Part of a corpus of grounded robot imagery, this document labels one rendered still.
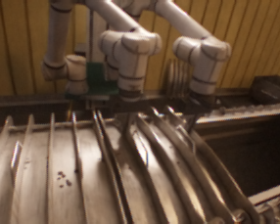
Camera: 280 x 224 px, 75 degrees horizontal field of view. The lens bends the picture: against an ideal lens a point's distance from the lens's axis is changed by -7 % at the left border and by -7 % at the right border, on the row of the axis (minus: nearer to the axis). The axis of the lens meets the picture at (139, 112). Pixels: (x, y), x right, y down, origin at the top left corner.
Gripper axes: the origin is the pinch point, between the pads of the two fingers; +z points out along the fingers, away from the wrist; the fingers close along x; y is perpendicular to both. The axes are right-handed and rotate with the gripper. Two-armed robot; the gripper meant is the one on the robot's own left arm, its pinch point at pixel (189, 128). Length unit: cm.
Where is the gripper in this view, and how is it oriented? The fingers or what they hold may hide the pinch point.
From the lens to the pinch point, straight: 80.0
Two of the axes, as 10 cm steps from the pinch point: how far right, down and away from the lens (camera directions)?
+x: -9.4, 0.7, -3.4
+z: -1.3, 8.5, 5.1
